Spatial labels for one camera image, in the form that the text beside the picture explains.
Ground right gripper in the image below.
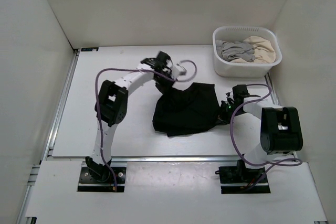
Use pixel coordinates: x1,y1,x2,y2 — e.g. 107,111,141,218
211,100,244,126

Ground black trousers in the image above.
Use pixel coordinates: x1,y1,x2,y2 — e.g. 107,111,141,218
152,82,221,137

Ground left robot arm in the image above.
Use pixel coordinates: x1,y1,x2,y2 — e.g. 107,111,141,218
85,51,179,183

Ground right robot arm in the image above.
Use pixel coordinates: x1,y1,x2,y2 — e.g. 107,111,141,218
219,83,303,182

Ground grey garment in basket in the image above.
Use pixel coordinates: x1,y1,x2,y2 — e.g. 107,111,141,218
215,40,254,62

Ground white plastic laundry basket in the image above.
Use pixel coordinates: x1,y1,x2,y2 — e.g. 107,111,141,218
212,26,282,78

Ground beige garment in basket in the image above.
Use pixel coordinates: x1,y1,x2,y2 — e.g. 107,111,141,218
232,36,276,63

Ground small dark label sticker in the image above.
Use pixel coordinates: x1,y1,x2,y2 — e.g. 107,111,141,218
81,47,99,52

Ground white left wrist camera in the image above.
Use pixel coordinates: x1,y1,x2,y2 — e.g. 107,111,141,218
171,63,187,79

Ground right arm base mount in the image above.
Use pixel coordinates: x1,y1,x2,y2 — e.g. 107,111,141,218
215,160,271,195

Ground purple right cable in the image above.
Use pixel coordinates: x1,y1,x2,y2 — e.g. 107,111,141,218
229,83,303,183

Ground purple cable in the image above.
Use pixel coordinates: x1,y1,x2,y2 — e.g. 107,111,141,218
94,60,197,189
229,83,303,183

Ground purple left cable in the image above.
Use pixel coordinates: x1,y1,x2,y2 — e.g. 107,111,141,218
94,60,197,189

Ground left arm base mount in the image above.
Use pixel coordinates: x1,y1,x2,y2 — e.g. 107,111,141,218
77,164,127,193

